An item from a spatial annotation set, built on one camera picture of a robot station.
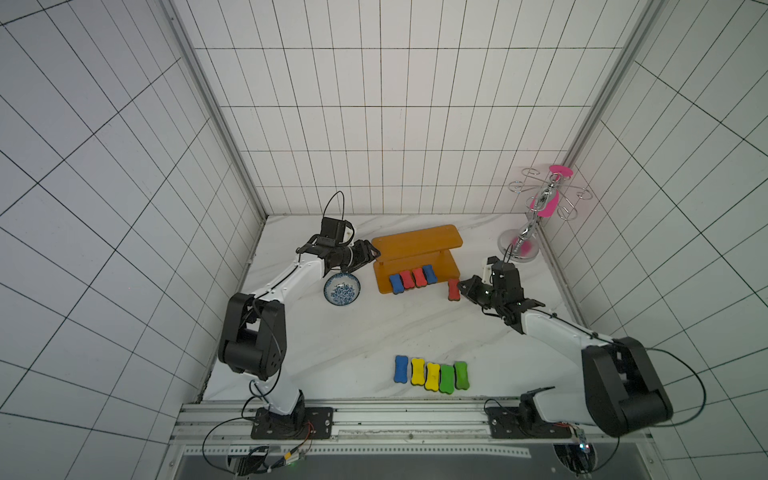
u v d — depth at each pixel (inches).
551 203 36.3
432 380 30.7
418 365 32.0
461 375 31.3
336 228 28.2
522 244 43.3
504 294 27.2
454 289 34.8
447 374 31.5
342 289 38.4
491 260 32.9
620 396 16.6
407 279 38.4
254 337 18.2
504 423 28.5
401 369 31.7
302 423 27.7
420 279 38.4
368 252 31.8
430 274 39.3
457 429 28.6
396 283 38.4
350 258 30.6
